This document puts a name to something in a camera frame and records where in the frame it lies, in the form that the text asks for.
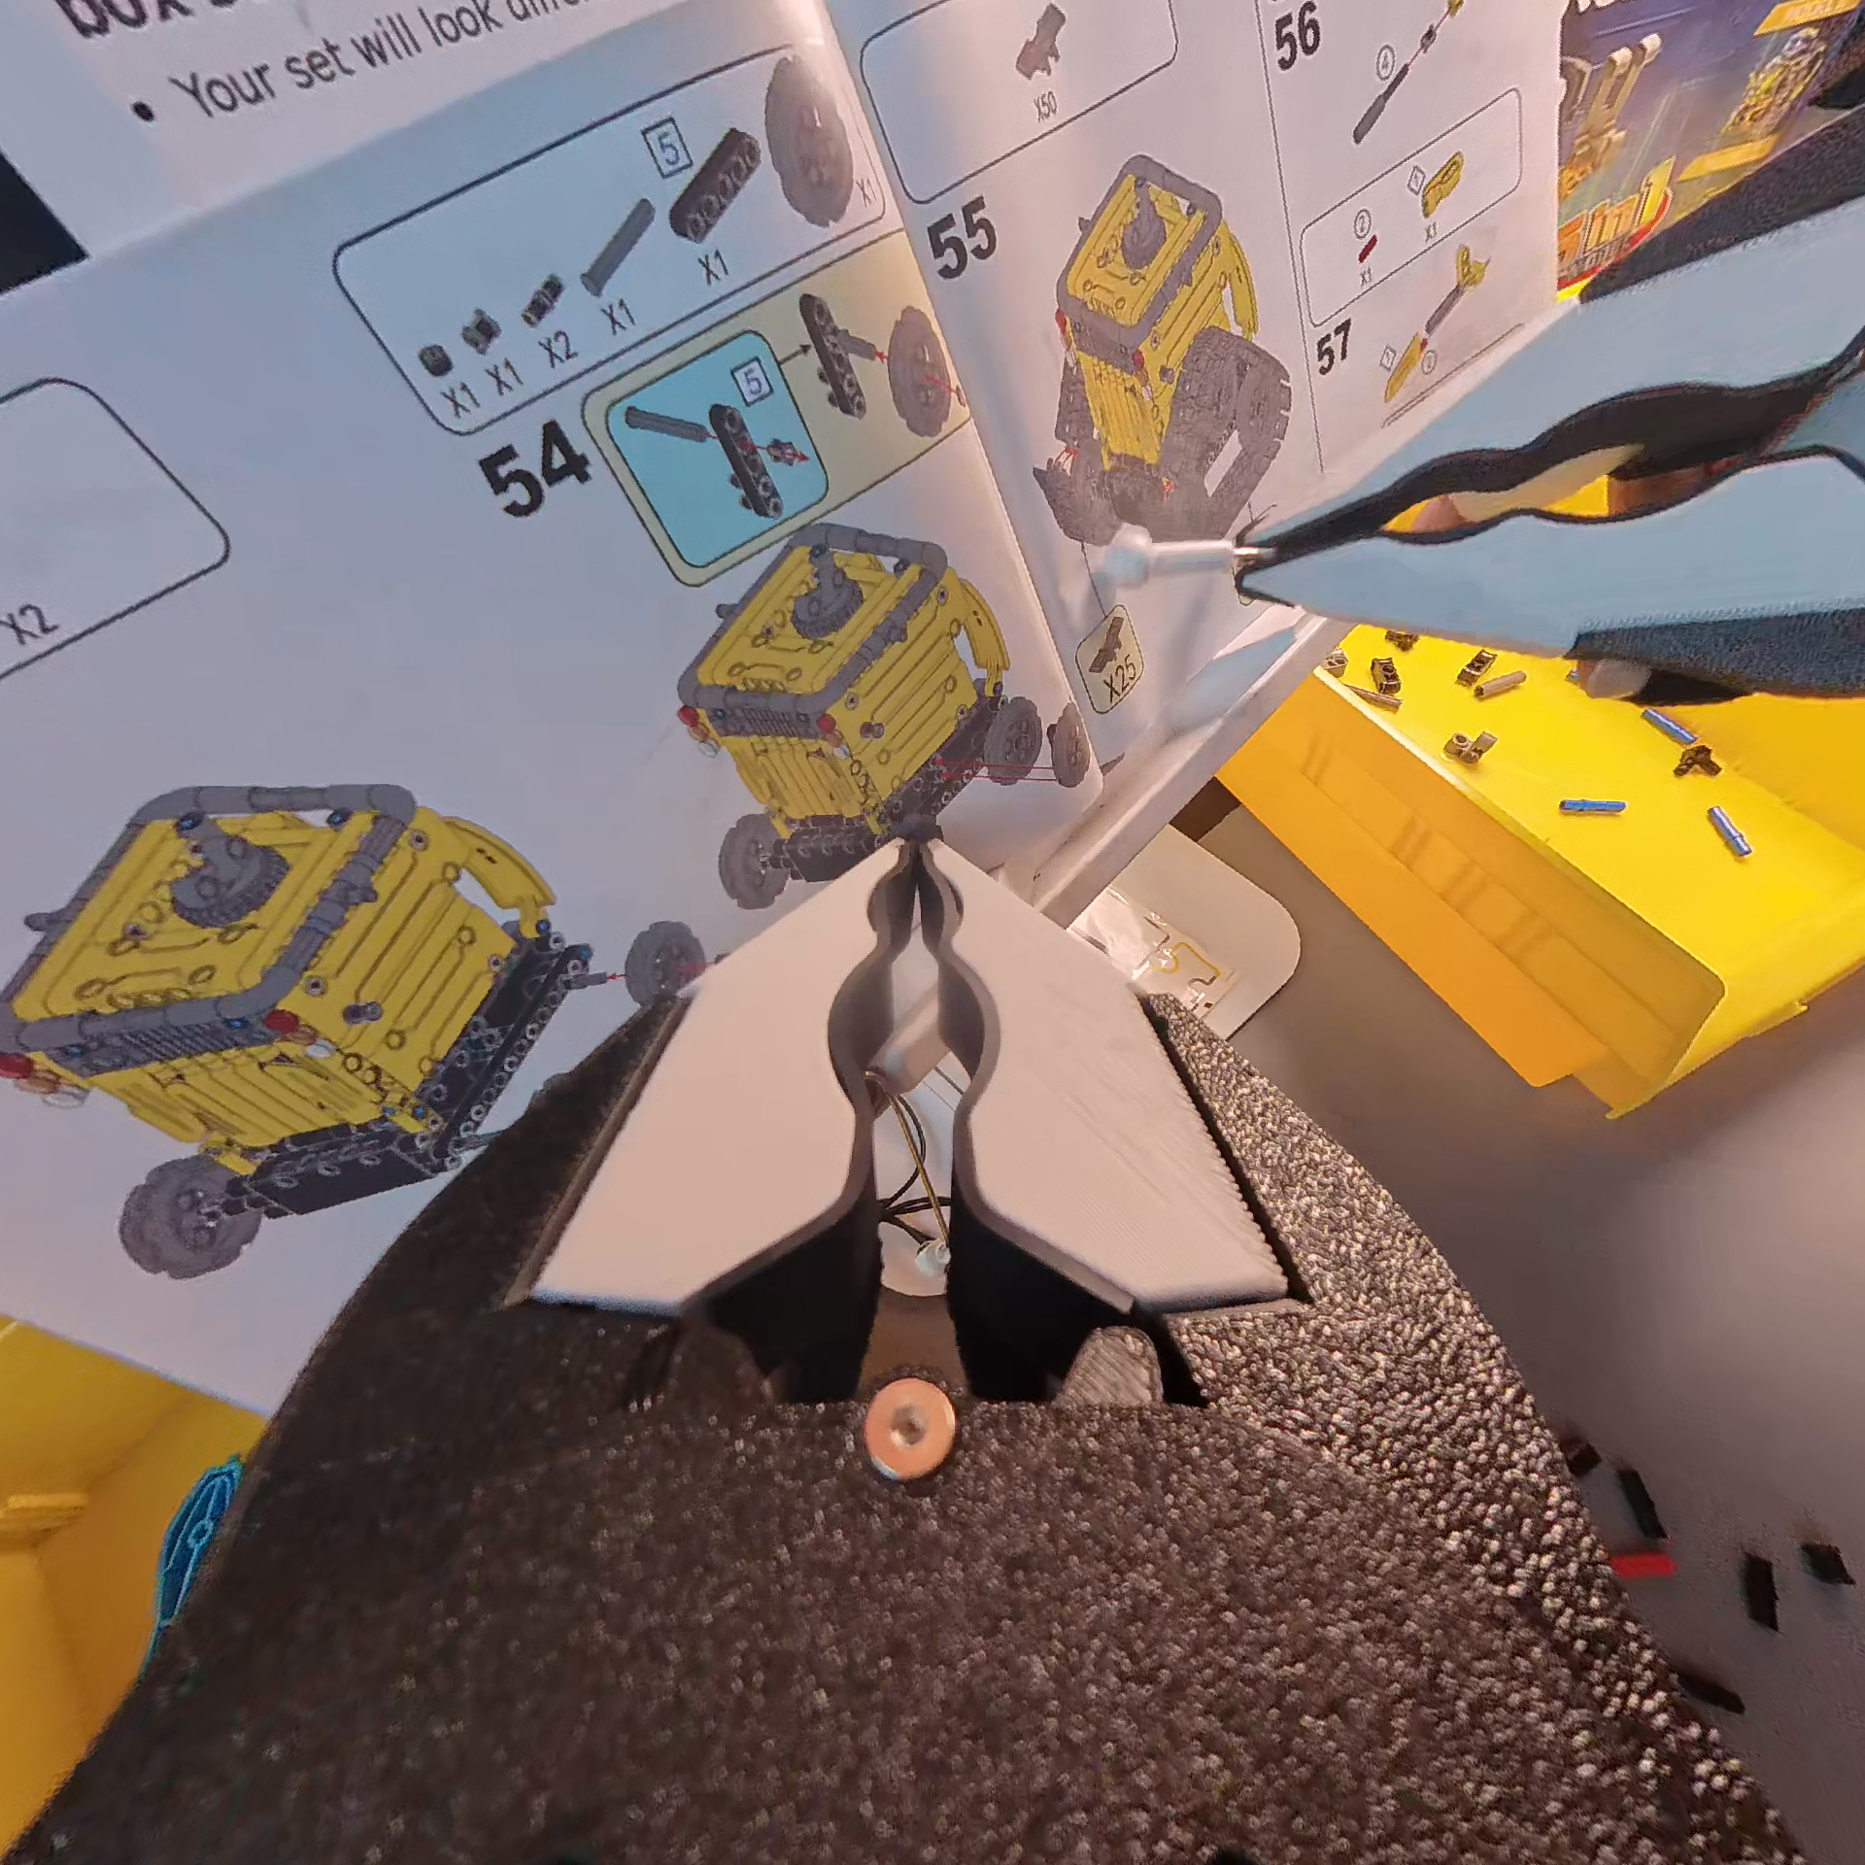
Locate large printed instruction sheet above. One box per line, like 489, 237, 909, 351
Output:
0, 0, 788, 308

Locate white booklet stand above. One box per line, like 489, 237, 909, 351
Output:
1022, 525, 1298, 935

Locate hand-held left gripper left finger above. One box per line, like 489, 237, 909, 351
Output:
536, 846, 920, 1315

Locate white instruction sheet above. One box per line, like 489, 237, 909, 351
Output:
1073, 826, 1306, 1041

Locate small pieces inside bin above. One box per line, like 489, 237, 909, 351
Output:
1312, 621, 1764, 868

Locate instruction booklet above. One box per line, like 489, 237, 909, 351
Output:
0, 0, 1576, 1414

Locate yellow plastic bin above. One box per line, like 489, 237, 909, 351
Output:
1218, 613, 1865, 1114
0, 1313, 271, 1750

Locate scattered small building pieces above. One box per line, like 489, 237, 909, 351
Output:
1561, 1424, 1857, 1721

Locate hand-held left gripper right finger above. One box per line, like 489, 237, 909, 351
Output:
929, 846, 1290, 1315

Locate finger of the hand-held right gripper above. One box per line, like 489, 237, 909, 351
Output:
1238, 438, 1865, 666
1370, 278, 1865, 533

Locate grey desk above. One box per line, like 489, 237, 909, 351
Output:
1153, 801, 1865, 1865

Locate robot kit box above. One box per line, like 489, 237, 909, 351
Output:
1561, 0, 1865, 288

